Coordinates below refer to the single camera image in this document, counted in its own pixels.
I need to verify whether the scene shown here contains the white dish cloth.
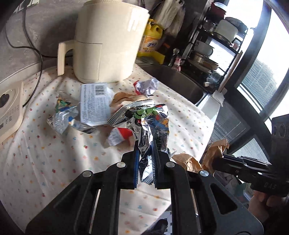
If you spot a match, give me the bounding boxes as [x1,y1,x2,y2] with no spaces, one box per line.
[199,91,225,120]

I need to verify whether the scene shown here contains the right hand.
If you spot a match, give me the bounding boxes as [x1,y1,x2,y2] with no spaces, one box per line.
[248,191,288,222]

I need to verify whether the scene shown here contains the black dish rack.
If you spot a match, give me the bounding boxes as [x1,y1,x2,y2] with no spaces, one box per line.
[182,1,248,90]

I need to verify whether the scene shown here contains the silver blue foil wrapper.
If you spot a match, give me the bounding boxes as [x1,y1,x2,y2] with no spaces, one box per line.
[47,90,96,135]

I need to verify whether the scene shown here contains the hanging plastic bags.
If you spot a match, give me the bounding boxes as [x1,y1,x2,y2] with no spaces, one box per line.
[153,1,185,37]

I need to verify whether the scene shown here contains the brown paper scrap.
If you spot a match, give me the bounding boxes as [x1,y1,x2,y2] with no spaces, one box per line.
[172,138,230,174]

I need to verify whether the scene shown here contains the yellow detergent bottle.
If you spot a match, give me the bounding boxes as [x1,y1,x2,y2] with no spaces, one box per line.
[137,19,165,65]

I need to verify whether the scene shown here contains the cream power strip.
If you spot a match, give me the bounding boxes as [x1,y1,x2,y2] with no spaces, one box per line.
[0,81,23,142]

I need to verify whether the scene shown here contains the pink faucet ornament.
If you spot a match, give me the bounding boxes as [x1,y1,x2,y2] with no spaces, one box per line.
[168,48,181,71]

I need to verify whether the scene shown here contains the floral white tablecloth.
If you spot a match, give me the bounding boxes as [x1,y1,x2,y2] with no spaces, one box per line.
[1,67,220,230]

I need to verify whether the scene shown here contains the red white small wrapper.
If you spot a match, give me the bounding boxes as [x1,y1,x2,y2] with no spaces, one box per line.
[107,127,134,146]

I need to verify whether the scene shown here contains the white tissue pack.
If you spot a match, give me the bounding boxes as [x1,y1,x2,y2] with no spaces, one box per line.
[80,83,115,126]

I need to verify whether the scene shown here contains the black power cable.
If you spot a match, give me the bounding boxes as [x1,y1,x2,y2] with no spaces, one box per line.
[4,0,57,108]

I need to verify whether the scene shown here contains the cream air fryer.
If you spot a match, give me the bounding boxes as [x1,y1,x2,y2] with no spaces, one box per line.
[57,1,150,83]

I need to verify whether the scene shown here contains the stainless steel sink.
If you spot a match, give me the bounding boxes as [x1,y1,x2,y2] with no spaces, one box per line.
[136,58,209,106]

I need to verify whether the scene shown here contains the shiny foil snack wrapper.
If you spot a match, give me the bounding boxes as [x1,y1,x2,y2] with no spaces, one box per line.
[127,104,175,185]

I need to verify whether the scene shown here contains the striped silver foil packet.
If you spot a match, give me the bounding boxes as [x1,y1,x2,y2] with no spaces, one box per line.
[107,98,155,126]

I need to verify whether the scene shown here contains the white red paper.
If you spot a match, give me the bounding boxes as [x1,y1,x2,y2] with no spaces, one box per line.
[133,77,159,97]

